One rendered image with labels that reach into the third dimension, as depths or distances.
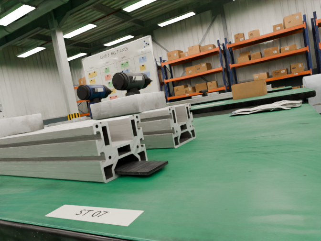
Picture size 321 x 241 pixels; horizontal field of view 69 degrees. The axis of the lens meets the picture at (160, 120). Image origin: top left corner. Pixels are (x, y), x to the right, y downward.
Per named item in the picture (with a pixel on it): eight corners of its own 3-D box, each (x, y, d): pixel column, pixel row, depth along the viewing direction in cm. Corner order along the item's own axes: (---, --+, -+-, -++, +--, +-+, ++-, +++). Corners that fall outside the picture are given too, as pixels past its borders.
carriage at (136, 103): (94, 130, 60) (89, 104, 60) (124, 123, 69) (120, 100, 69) (142, 124, 51) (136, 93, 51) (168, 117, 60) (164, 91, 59)
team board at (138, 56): (94, 164, 430) (72, 58, 416) (112, 156, 473) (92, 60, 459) (165, 161, 357) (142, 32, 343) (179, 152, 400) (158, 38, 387)
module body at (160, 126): (7, 155, 94) (3, 135, 94) (32, 148, 102) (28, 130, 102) (174, 148, 48) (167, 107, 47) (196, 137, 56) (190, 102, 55)
